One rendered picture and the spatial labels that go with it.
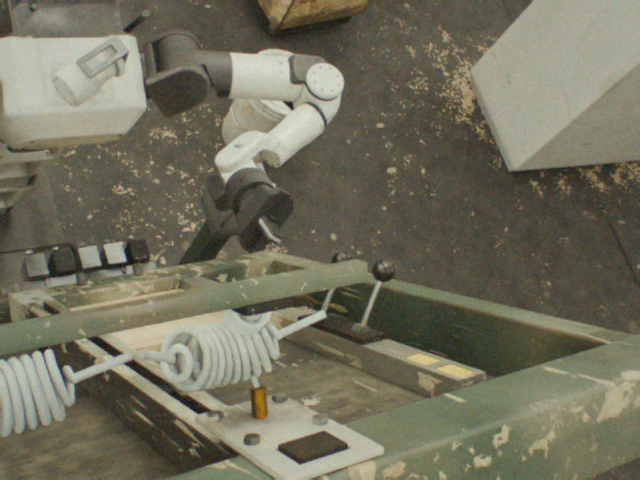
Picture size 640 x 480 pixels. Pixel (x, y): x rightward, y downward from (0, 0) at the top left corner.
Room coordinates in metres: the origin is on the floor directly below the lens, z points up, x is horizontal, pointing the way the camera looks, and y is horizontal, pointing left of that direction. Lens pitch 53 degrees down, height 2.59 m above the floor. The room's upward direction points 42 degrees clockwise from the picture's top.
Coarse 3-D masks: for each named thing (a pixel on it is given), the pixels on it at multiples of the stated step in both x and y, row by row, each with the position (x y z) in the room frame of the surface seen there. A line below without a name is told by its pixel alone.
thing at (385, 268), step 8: (376, 264) 0.83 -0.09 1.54; (384, 264) 0.84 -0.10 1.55; (392, 264) 0.85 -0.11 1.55; (376, 272) 0.82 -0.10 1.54; (384, 272) 0.83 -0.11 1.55; (392, 272) 0.84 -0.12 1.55; (384, 280) 0.83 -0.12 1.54; (376, 288) 0.81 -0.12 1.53; (376, 296) 0.80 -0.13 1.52; (368, 304) 0.79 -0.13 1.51; (368, 312) 0.78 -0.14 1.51; (368, 320) 0.77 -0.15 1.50; (352, 328) 0.75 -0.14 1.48; (360, 328) 0.75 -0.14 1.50; (368, 328) 0.76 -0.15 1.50
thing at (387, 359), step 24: (192, 288) 0.90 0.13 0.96; (288, 312) 0.82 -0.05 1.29; (288, 336) 0.77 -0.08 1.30; (312, 336) 0.76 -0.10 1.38; (336, 336) 0.74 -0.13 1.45; (360, 360) 0.71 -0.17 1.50; (384, 360) 0.70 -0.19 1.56; (408, 360) 0.69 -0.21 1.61; (408, 384) 0.67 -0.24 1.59; (432, 384) 0.66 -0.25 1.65; (456, 384) 0.66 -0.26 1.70
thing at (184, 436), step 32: (224, 320) 0.39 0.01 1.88; (64, 352) 0.50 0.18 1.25; (96, 352) 0.47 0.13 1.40; (96, 384) 0.44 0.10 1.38; (128, 384) 0.42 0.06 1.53; (160, 384) 0.44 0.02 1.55; (256, 384) 0.38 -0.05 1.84; (128, 416) 0.40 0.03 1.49; (160, 416) 0.38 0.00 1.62; (192, 416) 0.38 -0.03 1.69; (224, 416) 0.35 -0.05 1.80; (256, 416) 0.36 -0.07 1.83; (288, 416) 0.38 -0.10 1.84; (320, 416) 0.39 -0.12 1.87; (160, 448) 0.36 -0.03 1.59; (192, 448) 0.35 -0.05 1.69; (224, 448) 0.34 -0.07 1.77; (256, 448) 0.32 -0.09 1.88; (352, 448) 0.36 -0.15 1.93
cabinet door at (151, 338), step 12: (120, 300) 0.79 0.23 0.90; (132, 300) 0.81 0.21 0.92; (216, 312) 0.81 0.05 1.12; (168, 324) 0.72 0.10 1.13; (180, 324) 0.73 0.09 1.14; (192, 324) 0.74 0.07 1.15; (204, 324) 0.75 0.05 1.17; (120, 336) 0.63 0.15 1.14; (132, 336) 0.64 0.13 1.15; (144, 336) 0.65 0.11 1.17; (156, 336) 0.65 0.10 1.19; (144, 348) 0.60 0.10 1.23; (156, 348) 0.62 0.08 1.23
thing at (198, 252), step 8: (208, 224) 1.22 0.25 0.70; (200, 232) 1.23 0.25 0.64; (208, 232) 1.21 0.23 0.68; (200, 240) 1.22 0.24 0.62; (208, 240) 1.20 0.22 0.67; (216, 240) 1.22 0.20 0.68; (224, 240) 1.24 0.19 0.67; (192, 248) 1.22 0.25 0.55; (200, 248) 1.21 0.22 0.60; (208, 248) 1.21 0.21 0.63; (216, 248) 1.23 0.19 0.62; (184, 256) 1.23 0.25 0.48; (192, 256) 1.21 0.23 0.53; (200, 256) 1.20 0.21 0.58; (208, 256) 1.22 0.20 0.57; (216, 256) 1.25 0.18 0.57; (184, 264) 1.22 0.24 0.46
